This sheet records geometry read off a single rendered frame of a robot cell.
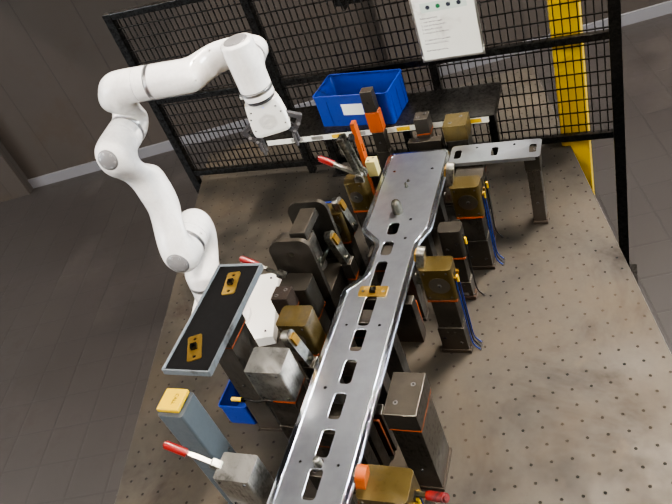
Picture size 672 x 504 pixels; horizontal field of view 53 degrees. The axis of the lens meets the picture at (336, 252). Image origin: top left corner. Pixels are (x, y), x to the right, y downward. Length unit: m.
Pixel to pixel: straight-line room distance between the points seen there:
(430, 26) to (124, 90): 1.14
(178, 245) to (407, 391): 0.86
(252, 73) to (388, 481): 1.00
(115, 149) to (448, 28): 1.23
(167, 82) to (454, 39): 1.12
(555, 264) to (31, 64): 4.03
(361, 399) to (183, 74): 0.91
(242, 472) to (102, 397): 2.12
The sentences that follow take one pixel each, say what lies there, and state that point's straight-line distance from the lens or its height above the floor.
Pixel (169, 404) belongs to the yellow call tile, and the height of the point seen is 1.16.
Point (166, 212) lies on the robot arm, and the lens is 2.06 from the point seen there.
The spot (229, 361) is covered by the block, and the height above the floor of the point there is 1.03.
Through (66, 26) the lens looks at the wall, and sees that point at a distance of 5.10.
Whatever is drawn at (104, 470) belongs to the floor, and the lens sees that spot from 3.33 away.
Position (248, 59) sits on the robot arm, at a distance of 1.72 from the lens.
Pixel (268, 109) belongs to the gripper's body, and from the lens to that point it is 1.79.
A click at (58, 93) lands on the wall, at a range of 5.37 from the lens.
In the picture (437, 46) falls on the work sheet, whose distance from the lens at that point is 2.54.
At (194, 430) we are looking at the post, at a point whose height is 1.08.
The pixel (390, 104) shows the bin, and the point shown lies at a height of 1.11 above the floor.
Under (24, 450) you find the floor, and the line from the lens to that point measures 3.71.
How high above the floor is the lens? 2.28
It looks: 39 degrees down
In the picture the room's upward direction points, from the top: 22 degrees counter-clockwise
